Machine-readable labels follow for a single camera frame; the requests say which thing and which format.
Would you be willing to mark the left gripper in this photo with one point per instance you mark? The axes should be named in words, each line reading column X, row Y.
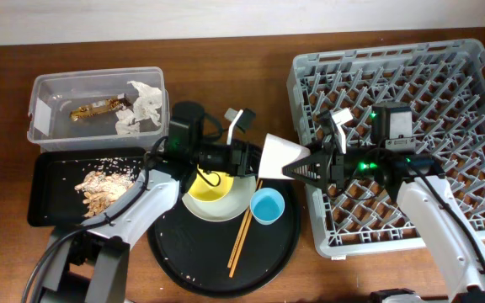
column 247, row 150

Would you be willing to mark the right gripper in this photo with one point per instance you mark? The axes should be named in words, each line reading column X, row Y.
column 324, row 162

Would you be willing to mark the pink cup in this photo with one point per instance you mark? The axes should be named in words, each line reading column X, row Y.
column 277, row 153

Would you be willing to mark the grey plate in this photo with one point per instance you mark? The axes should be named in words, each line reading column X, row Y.
column 229, row 207

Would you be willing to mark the yellow bowl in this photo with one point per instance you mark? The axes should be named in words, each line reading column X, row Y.
column 210, row 186

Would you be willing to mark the blue cup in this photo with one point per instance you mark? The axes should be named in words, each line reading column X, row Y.
column 267, row 206

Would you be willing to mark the white tissue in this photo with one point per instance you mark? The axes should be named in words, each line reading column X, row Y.
column 146, row 107

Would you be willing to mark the wooden chopstick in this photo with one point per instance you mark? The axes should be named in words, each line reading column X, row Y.
column 243, row 230
column 233, row 270

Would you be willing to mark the food scraps pile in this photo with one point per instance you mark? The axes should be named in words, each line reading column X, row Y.
column 105, row 181

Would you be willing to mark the gold foil wrapper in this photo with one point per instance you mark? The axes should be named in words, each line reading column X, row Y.
column 100, row 107

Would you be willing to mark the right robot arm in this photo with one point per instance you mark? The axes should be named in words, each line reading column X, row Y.
column 415, row 181

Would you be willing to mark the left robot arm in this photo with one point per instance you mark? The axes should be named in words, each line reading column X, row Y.
column 88, row 262

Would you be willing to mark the grey dishwasher rack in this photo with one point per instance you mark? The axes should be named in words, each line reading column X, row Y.
column 443, row 83

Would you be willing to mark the round black serving tray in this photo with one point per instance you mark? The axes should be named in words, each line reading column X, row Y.
column 194, row 253

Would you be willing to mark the clear plastic bin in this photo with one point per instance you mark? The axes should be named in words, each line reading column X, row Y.
column 55, row 96

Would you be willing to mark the black rectangular tray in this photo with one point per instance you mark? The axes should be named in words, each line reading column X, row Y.
column 54, row 201

